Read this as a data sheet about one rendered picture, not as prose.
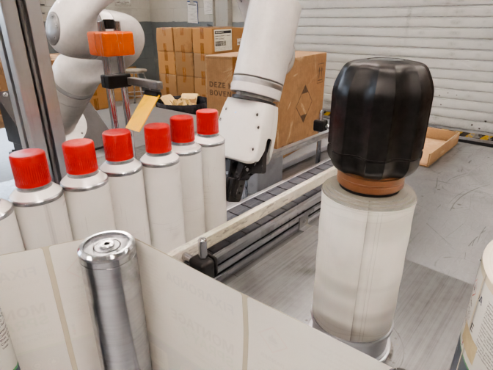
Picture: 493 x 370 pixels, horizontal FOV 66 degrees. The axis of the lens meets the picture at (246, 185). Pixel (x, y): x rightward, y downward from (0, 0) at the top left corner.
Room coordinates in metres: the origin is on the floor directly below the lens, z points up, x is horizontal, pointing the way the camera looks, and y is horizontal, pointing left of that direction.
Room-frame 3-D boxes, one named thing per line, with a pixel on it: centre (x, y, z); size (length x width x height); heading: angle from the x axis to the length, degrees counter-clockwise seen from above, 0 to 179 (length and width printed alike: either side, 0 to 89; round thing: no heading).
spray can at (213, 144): (0.57, 0.06, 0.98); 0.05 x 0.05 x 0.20
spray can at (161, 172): (0.48, 0.11, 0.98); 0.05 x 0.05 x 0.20
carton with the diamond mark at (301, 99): (1.18, -0.07, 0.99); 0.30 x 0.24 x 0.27; 147
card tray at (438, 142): (1.20, -0.51, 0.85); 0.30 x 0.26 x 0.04; 139
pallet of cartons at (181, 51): (4.85, 0.37, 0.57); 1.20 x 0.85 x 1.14; 144
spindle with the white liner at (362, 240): (0.33, -0.11, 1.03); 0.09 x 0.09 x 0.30
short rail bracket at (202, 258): (0.43, 0.06, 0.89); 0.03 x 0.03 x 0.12; 49
